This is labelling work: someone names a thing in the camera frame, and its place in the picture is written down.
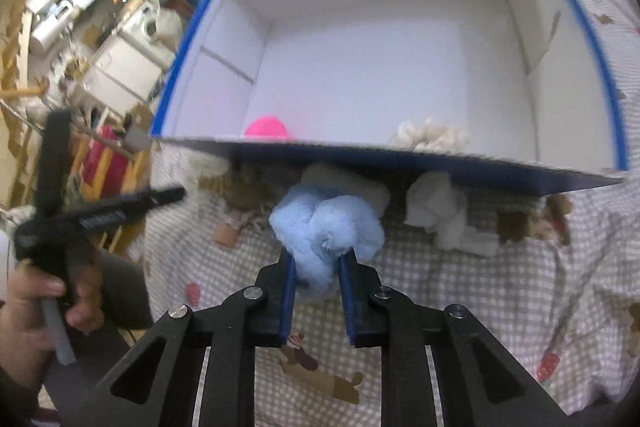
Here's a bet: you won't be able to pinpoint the cream white cloth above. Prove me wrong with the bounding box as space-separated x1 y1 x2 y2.
390 118 469 153

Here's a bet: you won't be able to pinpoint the light blue fluffy towel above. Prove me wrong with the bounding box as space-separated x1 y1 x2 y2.
269 184 385 303

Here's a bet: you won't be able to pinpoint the person's left hand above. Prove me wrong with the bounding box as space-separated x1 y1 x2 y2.
0 246 106 408

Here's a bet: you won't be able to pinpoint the white water heater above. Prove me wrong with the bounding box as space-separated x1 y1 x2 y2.
29 0 75 56

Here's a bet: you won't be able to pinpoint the pink plush toy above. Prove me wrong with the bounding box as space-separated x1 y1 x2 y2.
244 116 292 141

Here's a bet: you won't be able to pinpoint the white box blue edges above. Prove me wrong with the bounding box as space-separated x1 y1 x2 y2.
151 0 629 195

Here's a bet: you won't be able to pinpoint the white kitchen cabinet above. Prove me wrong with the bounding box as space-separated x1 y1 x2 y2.
81 36 162 117

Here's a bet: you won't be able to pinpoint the white washing machine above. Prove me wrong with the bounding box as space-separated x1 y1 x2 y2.
118 1 174 64

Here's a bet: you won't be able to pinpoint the patterned bed quilt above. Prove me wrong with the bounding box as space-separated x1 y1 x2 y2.
134 0 639 426

